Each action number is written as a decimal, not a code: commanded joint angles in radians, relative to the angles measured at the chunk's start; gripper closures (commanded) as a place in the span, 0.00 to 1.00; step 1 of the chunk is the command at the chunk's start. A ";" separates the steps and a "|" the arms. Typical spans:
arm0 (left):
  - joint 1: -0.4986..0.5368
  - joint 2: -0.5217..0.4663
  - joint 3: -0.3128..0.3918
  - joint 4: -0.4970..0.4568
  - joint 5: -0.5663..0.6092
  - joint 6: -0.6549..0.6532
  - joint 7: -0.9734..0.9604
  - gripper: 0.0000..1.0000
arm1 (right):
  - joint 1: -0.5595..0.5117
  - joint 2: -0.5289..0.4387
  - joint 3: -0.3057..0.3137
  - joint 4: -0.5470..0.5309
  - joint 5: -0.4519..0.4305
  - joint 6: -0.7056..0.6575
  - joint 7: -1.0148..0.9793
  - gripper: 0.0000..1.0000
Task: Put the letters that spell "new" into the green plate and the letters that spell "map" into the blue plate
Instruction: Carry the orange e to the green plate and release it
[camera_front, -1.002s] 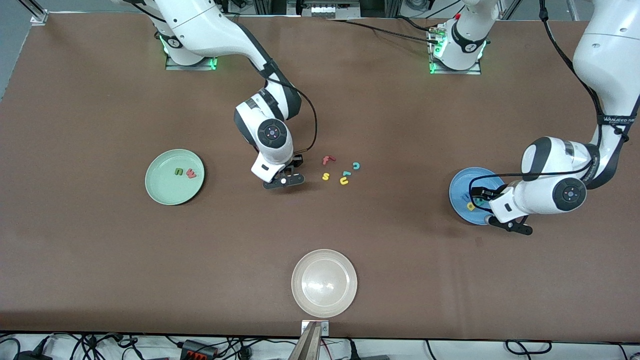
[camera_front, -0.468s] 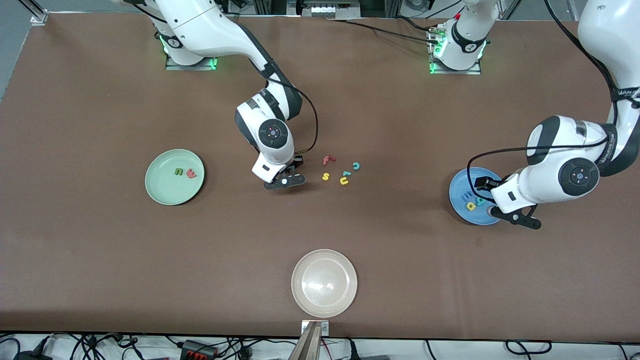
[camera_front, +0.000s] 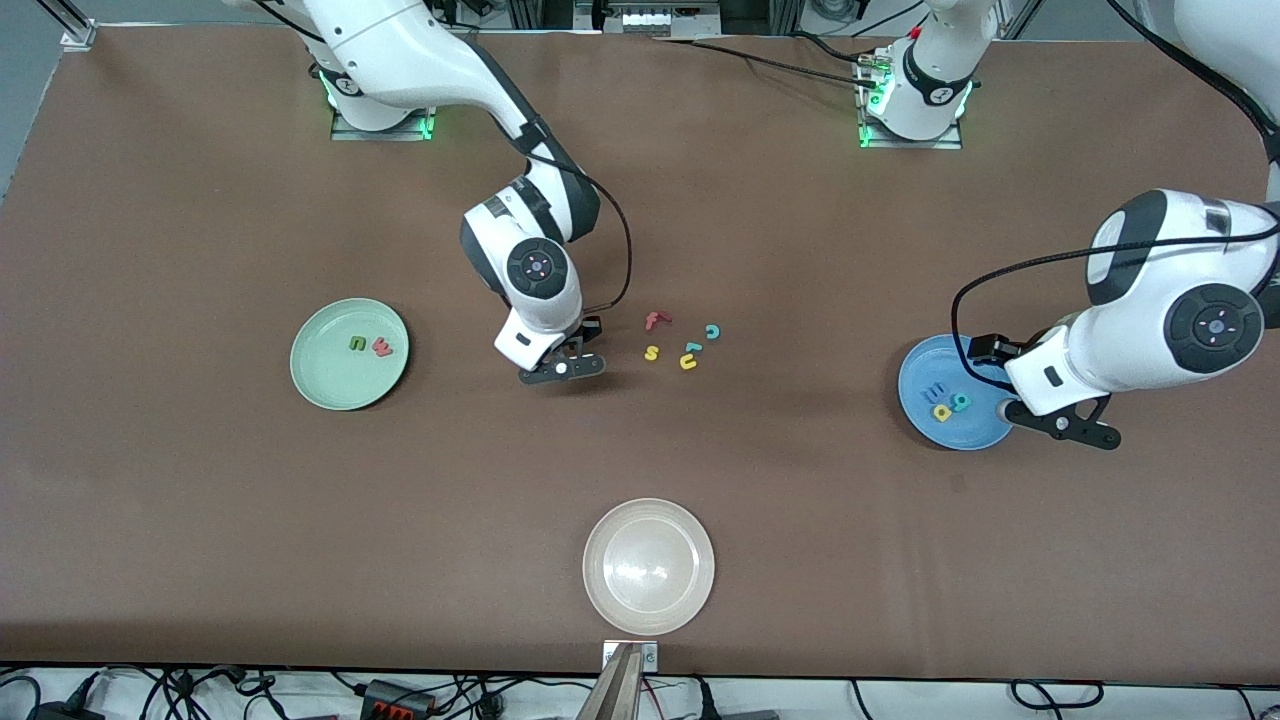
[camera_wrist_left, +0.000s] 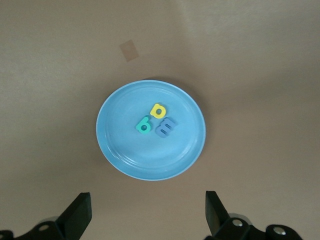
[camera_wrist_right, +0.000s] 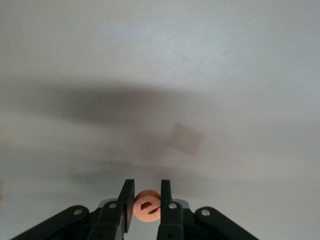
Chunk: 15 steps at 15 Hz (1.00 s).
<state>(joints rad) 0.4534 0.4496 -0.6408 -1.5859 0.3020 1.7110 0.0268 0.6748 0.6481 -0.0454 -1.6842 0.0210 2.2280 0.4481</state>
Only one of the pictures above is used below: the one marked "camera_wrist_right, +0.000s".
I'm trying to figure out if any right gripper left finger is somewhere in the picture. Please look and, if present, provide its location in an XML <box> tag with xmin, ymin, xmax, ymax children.
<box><xmin>9</xmin><ymin>179</ymin><xmax>136</xmax><ymax>240</ymax></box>

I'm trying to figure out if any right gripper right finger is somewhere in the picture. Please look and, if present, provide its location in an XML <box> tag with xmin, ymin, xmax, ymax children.
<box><xmin>156</xmin><ymin>179</ymin><xmax>258</xmax><ymax>240</ymax></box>

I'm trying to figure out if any orange letter o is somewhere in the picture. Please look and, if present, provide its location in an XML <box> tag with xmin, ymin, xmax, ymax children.
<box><xmin>132</xmin><ymin>189</ymin><xmax>162</xmax><ymax>223</ymax></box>

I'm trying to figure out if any brown tape patch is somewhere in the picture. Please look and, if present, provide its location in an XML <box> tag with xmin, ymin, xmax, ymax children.
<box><xmin>163</xmin><ymin>122</ymin><xmax>207</xmax><ymax>157</ymax></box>

